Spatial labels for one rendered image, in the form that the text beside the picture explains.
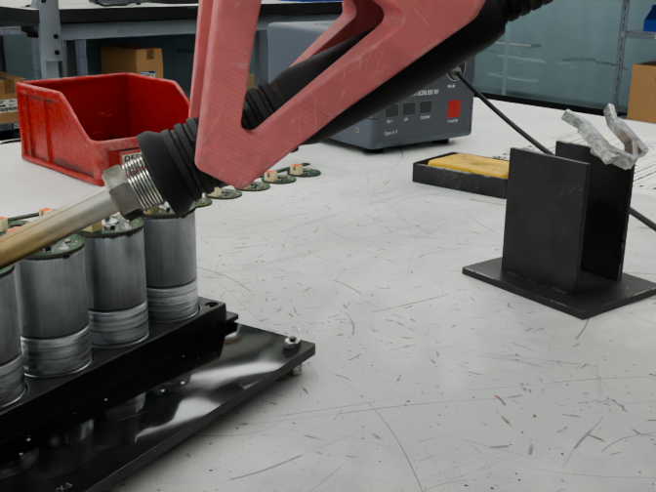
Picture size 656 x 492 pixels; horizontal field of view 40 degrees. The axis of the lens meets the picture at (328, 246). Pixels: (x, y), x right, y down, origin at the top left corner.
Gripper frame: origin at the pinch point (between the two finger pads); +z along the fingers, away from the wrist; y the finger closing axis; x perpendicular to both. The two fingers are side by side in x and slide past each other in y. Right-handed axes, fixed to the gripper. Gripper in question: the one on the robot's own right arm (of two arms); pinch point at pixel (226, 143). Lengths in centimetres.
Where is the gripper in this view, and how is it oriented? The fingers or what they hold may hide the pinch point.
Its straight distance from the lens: 25.0
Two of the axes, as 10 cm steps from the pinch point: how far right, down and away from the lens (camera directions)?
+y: 2.4, 2.9, -9.3
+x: 8.4, 4.2, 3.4
